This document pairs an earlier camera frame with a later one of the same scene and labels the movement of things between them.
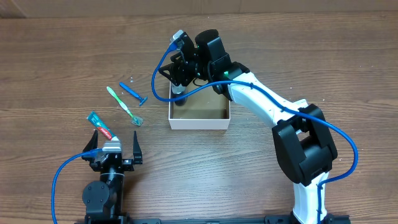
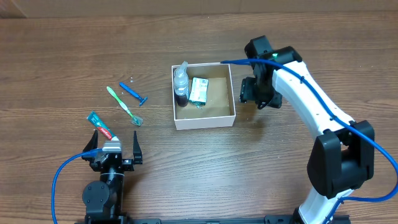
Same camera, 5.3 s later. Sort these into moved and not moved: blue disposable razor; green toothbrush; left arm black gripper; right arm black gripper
Moved: right arm black gripper
Not moved: left arm black gripper; green toothbrush; blue disposable razor
